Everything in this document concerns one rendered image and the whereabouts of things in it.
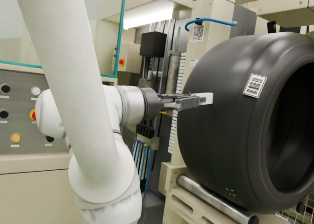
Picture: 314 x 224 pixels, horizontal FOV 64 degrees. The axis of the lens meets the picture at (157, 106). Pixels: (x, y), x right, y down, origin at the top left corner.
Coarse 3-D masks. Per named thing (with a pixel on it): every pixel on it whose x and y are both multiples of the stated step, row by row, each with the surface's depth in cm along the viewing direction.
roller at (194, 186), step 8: (184, 176) 101; (184, 184) 98; (192, 184) 95; (200, 184) 94; (192, 192) 95; (200, 192) 91; (208, 192) 89; (208, 200) 88; (216, 200) 85; (224, 200) 84; (216, 208) 86; (224, 208) 82; (232, 208) 80; (240, 208) 79; (232, 216) 79; (240, 216) 77; (248, 216) 75; (256, 216) 75
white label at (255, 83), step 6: (252, 78) 65; (258, 78) 64; (264, 78) 64; (252, 84) 64; (258, 84) 64; (246, 90) 65; (252, 90) 64; (258, 90) 63; (252, 96) 63; (258, 96) 63
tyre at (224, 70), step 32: (288, 32) 76; (224, 64) 74; (256, 64) 67; (288, 64) 68; (224, 96) 68; (288, 96) 109; (192, 128) 77; (224, 128) 67; (256, 128) 65; (288, 128) 110; (192, 160) 81; (224, 160) 68; (256, 160) 66; (288, 160) 105; (224, 192) 76; (256, 192) 70; (288, 192) 81
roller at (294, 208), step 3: (297, 204) 91; (300, 204) 90; (303, 204) 91; (294, 207) 91; (297, 207) 90; (300, 207) 90; (303, 207) 92; (294, 210) 91; (297, 210) 90; (300, 210) 91
